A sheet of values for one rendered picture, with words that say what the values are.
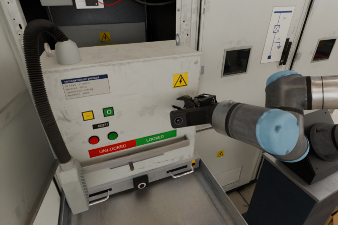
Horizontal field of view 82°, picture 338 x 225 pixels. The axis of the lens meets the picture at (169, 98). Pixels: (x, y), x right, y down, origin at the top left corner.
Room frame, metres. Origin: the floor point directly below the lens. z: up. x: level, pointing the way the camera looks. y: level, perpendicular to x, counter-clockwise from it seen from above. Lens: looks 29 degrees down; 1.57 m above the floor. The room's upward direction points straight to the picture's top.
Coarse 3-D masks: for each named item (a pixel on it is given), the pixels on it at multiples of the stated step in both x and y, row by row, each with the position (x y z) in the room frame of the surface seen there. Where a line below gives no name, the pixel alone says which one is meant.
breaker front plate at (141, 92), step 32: (128, 64) 0.54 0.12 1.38; (160, 64) 0.58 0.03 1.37; (192, 64) 0.62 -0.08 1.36; (64, 96) 0.48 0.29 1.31; (96, 96) 0.51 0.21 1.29; (128, 96) 0.54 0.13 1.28; (160, 96) 0.58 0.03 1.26; (192, 96) 0.62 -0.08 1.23; (64, 128) 0.47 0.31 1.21; (128, 128) 0.54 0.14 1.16; (160, 128) 0.58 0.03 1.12; (192, 128) 0.62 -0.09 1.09; (96, 160) 0.49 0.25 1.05; (160, 160) 0.58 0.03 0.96
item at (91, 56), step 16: (80, 48) 0.69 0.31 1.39; (96, 48) 0.69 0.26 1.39; (112, 48) 0.69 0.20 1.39; (128, 48) 0.69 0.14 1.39; (144, 48) 0.69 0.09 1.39; (160, 48) 0.69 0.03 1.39; (176, 48) 0.69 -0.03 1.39; (192, 48) 0.69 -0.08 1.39; (48, 64) 0.52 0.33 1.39; (80, 64) 0.51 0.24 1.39; (96, 64) 0.51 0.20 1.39
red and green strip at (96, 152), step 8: (152, 136) 0.56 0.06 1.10; (160, 136) 0.58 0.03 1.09; (168, 136) 0.59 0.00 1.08; (176, 136) 0.60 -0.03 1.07; (120, 144) 0.52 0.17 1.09; (128, 144) 0.53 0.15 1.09; (136, 144) 0.54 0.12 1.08; (96, 152) 0.49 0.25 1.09; (104, 152) 0.50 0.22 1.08; (112, 152) 0.51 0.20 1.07
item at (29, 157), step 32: (0, 0) 0.69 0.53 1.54; (0, 32) 0.67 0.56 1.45; (0, 64) 0.61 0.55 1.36; (0, 96) 0.55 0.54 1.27; (0, 128) 0.47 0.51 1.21; (32, 128) 0.63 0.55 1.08; (0, 160) 0.43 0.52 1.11; (32, 160) 0.56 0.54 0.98; (0, 192) 0.38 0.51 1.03; (32, 192) 0.48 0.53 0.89; (0, 224) 0.33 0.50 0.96; (32, 224) 0.39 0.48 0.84
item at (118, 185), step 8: (184, 160) 0.61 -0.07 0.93; (160, 168) 0.57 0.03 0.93; (168, 168) 0.58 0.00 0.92; (176, 168) 0.59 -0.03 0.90; (184, 168) 0.60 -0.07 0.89; (128, 176) 0.53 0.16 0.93; (136, 176) 0.53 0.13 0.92; (152, 176) 0.55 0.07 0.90; (160, 176) 0.56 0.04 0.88; (104, 184) 0.49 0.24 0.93; (112, 184) 0.49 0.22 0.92; (120, 184) 0.50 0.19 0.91; (128, 184) 0.51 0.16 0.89; (96, 192) 0.47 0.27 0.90; (104, 192) 0.48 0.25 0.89; (112, 192) 0.49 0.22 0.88
